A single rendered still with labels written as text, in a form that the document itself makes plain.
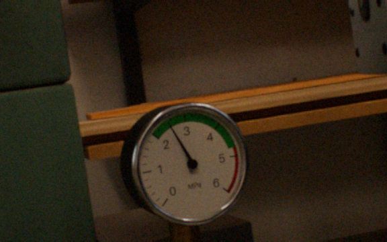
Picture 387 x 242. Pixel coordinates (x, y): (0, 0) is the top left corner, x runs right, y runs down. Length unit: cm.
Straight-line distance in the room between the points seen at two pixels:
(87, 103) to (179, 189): 251
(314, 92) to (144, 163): 222
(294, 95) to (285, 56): 53
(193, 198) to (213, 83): 261
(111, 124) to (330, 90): 70
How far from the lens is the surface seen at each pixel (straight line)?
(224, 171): 42
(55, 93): 46
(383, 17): 63
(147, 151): 41
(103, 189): 295
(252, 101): 255
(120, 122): 245
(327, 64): 318
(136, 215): 54
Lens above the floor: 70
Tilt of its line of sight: 3 degrees down
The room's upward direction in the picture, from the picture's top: 8 degrees counter-clockwise
